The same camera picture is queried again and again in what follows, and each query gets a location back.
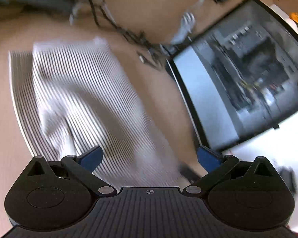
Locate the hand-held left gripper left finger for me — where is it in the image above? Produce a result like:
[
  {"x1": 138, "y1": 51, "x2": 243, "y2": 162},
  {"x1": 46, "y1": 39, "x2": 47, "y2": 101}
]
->
[{"x1": 27, "y1": 145, "x2": 117, "y2": 197}]

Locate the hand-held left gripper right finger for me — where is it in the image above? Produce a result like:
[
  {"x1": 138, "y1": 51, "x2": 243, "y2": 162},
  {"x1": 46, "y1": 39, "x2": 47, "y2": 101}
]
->
[{"x1": 182, "y1": 146, "x2": 275, "y2": 197}]

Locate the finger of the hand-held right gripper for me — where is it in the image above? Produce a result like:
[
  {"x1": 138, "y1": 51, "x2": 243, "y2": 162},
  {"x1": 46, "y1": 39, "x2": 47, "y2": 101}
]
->
[{"x1": 179, "y1": 164, "x2": 202, "y2": 182}]

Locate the grey striped garment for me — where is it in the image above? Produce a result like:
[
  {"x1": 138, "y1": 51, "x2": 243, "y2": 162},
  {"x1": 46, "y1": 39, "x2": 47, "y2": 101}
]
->
[{"x1": 8, "y1": 37, "x2": 189, "y2": 189}]

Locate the white computer case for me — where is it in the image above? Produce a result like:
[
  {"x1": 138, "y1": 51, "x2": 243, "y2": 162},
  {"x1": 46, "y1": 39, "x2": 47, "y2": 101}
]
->
[{"x1": 165, "y1": 0, "x2": 298, "y2": 231}]

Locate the black cable bundle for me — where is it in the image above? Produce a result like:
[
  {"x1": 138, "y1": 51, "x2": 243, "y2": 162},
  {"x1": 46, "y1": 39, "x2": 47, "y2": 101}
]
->
[
  {"x1": 136, "y1": 41, "x2": 172, "y2": 71},
  {"x1": 82, "y1": 0, "x2": 149, "y2": 45}
]

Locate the white plug and cable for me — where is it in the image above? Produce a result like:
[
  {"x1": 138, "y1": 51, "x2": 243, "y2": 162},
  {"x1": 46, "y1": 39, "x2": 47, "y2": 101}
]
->
[{"x1": 169, "y1": 0, "x2": 215, "y2": 47}]

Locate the thin white cable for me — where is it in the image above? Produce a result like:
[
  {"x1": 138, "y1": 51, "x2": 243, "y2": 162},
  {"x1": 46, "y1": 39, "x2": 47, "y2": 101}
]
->
[{"x1": 69, "y1": 0, "x2": 108, "y2": 26}]

